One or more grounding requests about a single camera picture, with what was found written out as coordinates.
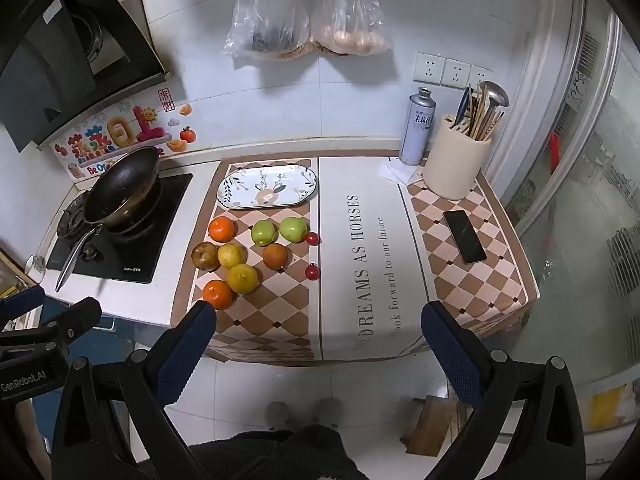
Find wooden stool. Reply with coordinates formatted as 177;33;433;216
400;395;473;458

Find colourful wall sticker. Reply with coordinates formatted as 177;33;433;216
50;87;197;181

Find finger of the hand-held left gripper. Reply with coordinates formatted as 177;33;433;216
0;284;47;323
0;296;104;347

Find black frying pan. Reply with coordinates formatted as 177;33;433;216
54;146;163;293

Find oval patterned ceramic plate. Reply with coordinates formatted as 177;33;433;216
216;165;319;210

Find grey spray can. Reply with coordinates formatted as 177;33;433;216
398;87;438;167

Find metal ladle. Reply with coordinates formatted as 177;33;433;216
480;80;510;126

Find black smartphone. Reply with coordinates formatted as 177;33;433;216
442;210;487;265

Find bundle of chopsticks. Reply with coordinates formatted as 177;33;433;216
467;82;506;142

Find glass sliding door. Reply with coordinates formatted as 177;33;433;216
500;0;640;461

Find clear plastic bag dark contents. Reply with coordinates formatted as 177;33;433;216
223;0;313;61

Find black range hood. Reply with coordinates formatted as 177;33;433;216
0;0;171;153

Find cream utensil holder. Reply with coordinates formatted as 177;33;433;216
422;114;493;201

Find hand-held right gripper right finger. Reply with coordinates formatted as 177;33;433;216
420;300;593;480

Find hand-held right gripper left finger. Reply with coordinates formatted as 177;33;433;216
50;300;218;480

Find clear plastic bag of eggs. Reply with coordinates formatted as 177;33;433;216
310;0;393;57

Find grey slipper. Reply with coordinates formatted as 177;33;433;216
265;401;293;430
316;398;346;428

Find white wall outlet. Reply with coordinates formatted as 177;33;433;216
469;65;493;92
442;58;472;91
413;52;446;86

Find green apple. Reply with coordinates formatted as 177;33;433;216
251;220;277;246
279;216;309;243

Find black handled utensil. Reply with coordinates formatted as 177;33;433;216
452;86;474;128

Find folded white tissue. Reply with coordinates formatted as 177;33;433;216
377;157;423;186

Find checkered printed table mat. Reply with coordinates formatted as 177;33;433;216
170;156;541;363

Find brownish orange fruit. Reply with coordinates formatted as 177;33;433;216
263;243;289;271

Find person's dark pants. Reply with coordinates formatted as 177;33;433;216
187;425;351;480

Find orange tangerine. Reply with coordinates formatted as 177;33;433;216
208;216;236;242
202;280;235;310

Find black gas stove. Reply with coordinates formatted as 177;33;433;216
46;173;194;285

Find yellow citrus fruit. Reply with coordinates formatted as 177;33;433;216
227;263;260;295
217;243;245;269

